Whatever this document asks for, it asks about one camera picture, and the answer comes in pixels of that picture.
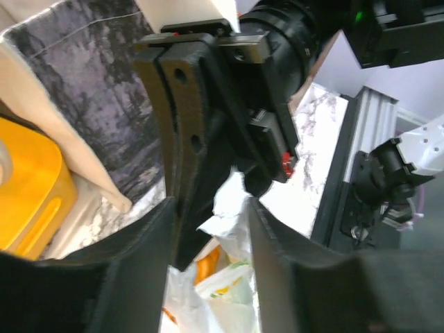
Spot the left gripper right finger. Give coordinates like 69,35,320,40
248,199,443,332

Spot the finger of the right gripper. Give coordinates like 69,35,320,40
133,48,176,196

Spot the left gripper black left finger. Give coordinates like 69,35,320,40
1,198,176,332

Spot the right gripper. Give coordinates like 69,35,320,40
135,18,298,271

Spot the beige canvas tote bag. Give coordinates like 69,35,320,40
1,1,162,212

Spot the white plastic grocery bag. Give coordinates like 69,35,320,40
159,171,259,332

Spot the orange croissant bread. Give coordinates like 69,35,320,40
194,246,221,285

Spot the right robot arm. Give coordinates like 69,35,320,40
133,1,443,269

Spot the yellow plastic tray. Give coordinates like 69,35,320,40
1,119,77,260

